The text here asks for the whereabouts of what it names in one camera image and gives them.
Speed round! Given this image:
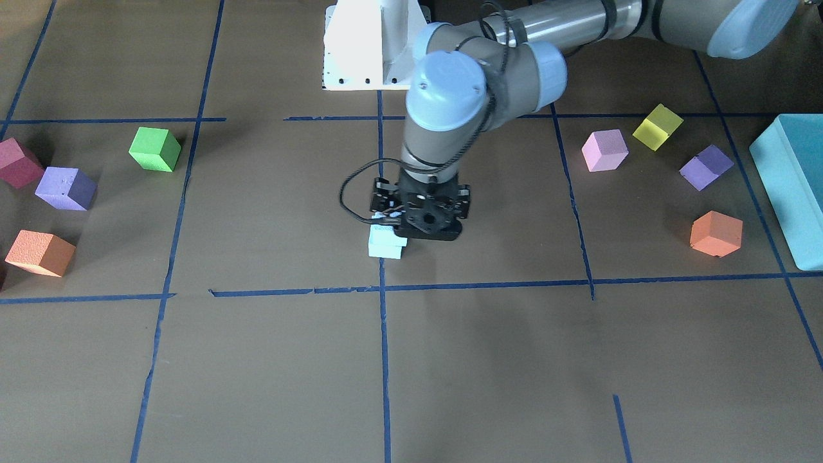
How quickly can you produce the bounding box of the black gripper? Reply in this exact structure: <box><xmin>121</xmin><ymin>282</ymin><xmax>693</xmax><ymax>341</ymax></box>
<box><xmin>393</xmin><ymin>170</ymin><xmax>471</xmax><ymax>241</ymax></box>

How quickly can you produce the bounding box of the light blue block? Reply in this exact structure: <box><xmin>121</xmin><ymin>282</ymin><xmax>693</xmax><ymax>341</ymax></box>
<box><xmin>368</xmin><ymin>242</ymin><xmax>404</xmax><ymax>260</ymax></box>
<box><xmin>368</xmin><ymin>224</ymin><xmax>408</xmax><ymax>247</ymax></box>

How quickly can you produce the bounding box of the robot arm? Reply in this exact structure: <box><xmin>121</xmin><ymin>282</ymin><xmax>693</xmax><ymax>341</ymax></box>
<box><xmin>371</xmin><ymin>1</ymin><xmax>797</xmax><ymax>241</ymax></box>

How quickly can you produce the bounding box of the pink foam block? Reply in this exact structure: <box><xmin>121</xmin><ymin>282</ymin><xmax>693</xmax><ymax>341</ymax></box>
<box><xmin>581</xmin><ymin>129</ymin><xmax>629</xmax><ymax>172</ymax></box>

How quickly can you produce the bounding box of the yellow foam block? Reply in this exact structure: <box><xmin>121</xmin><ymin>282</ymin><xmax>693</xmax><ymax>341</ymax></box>
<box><xmin>633</xmin><ymin>104</ymin><xmax>684</xmax><ymax>150</ymax></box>

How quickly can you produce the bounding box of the purple foam block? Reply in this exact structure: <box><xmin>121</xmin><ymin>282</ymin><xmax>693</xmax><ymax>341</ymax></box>
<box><xmin>35</xmin><ymin>167</ymin><xmax>97</xmax><ymax>211</ymax></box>
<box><xmin>679</xmin><ymin>144</ymin><xmax>734</xmax><ymax>192</ymax></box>

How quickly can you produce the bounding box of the green foam block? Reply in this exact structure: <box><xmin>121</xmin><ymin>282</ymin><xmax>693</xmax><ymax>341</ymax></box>
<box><xmin>127</xmin><ymin>127</ymin><xmax>181</xmax><ymax>172</ymax></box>

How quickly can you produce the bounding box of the orange foam block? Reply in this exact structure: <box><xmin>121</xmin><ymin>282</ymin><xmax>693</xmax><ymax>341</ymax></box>
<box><xmin>689</xmin><ymin>211</ymin><xmax>744</xmax><ymax>257</ymax></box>
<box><xmin>5</xmin><ymin>230</ymin><xmax>76</xmax><ymax>278</ymax></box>

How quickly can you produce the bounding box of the teal plastic bin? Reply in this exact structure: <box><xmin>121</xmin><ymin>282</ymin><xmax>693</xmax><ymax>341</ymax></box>
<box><xmin>750</xmin><ymin>113</ymin><xmax>822</xmax><ymax>271</ymax></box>

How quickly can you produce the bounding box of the dark red foam block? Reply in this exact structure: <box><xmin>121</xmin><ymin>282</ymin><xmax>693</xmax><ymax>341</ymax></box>
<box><xmin>1</xmin><ymin>138</ymin><xmax>45</xmax><ymax>188</ymax></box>

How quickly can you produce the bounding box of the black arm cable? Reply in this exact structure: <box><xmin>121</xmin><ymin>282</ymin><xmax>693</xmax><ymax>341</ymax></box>
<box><xmin>339</xmin><ymin>158</ymin><xmax>406</xmax><ymax>226</ymax></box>

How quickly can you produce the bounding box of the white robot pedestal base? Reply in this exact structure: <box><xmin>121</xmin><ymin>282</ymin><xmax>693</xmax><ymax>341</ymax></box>
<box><xmin>321</xmin><ymin>1</ymin><xmax>431</xmax><ymax>91</ymax></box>

